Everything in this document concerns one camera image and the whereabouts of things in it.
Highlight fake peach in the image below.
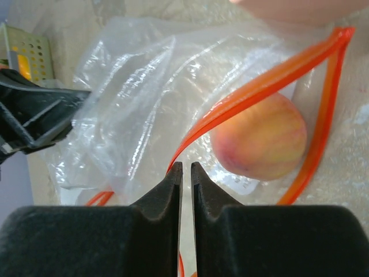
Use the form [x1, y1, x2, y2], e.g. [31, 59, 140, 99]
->
[210, 93, 307, 181]

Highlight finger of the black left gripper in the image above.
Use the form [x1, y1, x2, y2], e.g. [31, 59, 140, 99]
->
[1, 69, 90, 154]

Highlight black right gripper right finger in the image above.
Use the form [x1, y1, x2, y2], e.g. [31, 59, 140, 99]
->
[191, 162, 368, 276]

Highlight orange plastic file organizer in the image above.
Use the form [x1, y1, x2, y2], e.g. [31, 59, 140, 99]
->
[232, 0, 368, 26]

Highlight light green perforated basket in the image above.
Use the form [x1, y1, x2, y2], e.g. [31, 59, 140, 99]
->
[1, 23, 54, 84]

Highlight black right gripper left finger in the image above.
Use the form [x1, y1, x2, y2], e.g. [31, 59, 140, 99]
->
[1, 162, 183, 276]

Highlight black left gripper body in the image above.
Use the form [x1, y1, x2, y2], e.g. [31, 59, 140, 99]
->
[1, 103, 29, 164]

